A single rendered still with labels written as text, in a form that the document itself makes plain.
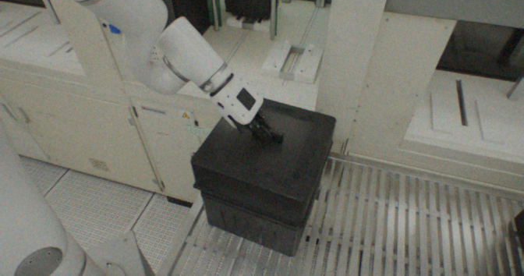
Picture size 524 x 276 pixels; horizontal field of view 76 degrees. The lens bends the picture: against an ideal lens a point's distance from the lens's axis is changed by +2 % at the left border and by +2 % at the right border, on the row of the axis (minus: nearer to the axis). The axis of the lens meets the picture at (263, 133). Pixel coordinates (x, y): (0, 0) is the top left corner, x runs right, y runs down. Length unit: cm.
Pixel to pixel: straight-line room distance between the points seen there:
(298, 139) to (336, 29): 29
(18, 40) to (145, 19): 137
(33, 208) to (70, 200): 162
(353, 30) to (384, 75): 19
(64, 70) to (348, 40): 116
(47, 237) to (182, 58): 40
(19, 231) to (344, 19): 77
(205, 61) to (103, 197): 157
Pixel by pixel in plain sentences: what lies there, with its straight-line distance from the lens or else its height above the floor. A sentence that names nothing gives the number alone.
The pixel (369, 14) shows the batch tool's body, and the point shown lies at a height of 129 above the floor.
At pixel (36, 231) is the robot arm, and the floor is 118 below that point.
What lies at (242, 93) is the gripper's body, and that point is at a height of 118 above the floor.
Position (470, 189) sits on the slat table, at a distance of 127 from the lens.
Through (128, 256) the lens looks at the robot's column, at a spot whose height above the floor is 76.
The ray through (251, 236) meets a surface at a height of 79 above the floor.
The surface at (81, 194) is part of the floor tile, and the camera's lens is 225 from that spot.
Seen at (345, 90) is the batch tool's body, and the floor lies 106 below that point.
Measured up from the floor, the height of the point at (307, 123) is 106.
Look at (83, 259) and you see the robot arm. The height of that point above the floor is 96.
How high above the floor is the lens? 166
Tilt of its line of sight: 46 degrees down
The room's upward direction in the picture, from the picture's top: straight up
